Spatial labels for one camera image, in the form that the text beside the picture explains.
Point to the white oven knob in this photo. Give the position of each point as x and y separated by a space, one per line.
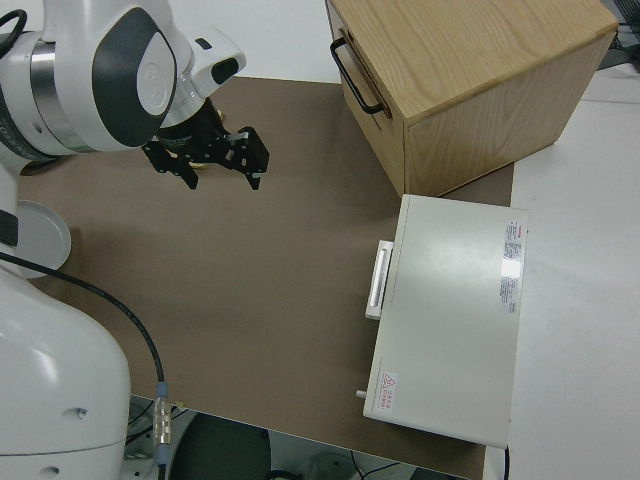
359 394

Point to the gray plate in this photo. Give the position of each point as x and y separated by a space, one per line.
42 240

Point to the black background equipment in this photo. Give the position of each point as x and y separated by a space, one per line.
625 35

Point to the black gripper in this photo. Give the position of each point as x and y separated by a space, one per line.
257 150

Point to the wooden cabinet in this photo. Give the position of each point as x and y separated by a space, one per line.
465 65

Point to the white toaster oven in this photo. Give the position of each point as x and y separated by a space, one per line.
450 320

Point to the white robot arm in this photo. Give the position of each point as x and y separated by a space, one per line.
60 375

